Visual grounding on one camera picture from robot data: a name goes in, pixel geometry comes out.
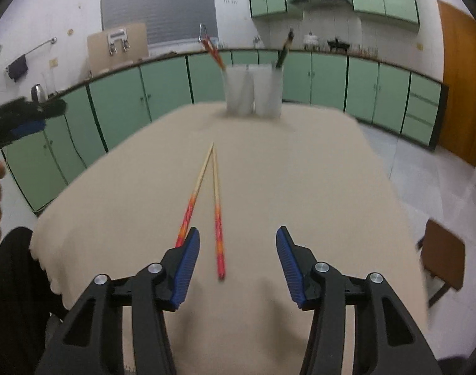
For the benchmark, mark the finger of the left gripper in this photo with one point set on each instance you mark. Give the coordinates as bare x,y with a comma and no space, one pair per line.
31,117

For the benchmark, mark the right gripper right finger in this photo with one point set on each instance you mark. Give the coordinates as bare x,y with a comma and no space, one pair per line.
387,339

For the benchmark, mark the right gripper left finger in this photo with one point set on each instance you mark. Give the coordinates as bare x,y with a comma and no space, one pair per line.
90,340

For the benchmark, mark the red orange chopstick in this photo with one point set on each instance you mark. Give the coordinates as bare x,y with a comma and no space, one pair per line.
192,200
218,219

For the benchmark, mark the red-tipped wooden chopstick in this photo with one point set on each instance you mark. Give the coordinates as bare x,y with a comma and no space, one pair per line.
213,51

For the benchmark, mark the black chopstick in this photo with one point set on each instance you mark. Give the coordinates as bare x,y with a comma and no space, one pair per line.
285,49

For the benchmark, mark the electric kettle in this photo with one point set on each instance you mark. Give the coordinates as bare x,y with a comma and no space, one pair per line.
38,94

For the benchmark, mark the dark hanging towel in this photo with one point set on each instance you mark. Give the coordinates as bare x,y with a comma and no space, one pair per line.
17,69

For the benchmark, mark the brown stool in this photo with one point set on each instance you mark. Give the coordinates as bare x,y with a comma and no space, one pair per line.
443,256

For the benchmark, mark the brown wooden board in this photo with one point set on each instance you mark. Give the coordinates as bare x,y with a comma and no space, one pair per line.
116,47

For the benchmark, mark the window roller blind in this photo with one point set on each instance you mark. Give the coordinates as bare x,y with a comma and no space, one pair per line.
165,20

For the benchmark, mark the beige tablecloth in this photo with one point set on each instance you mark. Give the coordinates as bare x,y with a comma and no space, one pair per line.
312,170

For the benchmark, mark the white double utensil holder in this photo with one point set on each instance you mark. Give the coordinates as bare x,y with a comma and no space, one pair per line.
253,89

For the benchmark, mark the green lower cabinets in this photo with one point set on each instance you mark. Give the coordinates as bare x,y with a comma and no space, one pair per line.
105,111

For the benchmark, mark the white cooking pot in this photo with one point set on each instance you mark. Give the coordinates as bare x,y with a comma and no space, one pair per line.
311,43

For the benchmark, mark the black wok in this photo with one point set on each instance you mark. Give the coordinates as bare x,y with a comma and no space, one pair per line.
336,45

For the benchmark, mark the wooden door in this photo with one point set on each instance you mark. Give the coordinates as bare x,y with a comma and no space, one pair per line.
458,131

